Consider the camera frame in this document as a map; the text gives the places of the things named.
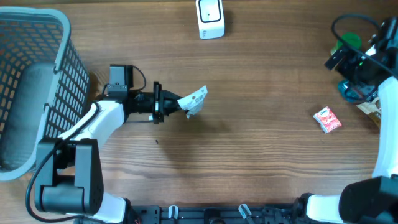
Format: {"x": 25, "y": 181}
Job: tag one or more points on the white barcode scanner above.
{"x": 210, "y": 17}

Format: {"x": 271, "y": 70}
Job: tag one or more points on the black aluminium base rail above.
{"x": 280, "y": 214}

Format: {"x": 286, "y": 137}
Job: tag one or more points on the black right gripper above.
{"x": 351, "y": 57}

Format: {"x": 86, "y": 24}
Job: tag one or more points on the grey plastic mesh basket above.
{"x": 44, "y": 84}

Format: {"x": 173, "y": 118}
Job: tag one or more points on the brown cookie bag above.
{"x": 372, "y": 110}

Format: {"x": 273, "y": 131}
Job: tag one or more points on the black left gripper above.
{"x": 164, "y": 101}

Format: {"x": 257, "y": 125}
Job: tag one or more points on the red white small box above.
{"x": 327, "y": 120}

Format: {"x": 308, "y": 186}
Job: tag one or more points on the black red snack packet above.
{"x": 194, "y": 102}

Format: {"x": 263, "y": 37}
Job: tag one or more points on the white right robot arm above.
{"x": 370, "y": 81}

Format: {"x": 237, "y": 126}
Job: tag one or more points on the green lid jar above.
{"x": 349, "y": 37}

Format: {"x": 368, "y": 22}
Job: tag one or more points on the blue mouthwash bottle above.
{"x": 356, "y": 93}

